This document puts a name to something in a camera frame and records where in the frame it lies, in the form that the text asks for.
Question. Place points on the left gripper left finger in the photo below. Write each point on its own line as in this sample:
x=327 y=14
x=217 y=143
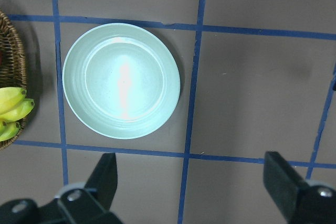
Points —
x=102 y=183

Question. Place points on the brown wicker basket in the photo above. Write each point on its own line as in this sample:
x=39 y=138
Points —
x=13 y=65

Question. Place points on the yellow banana bunch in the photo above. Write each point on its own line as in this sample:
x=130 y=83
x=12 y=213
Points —
x=14 y=107

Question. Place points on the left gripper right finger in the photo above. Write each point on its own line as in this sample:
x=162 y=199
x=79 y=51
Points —
x=283 y=184

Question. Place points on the light green plate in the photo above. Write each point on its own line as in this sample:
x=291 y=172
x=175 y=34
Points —
x=121 y=81

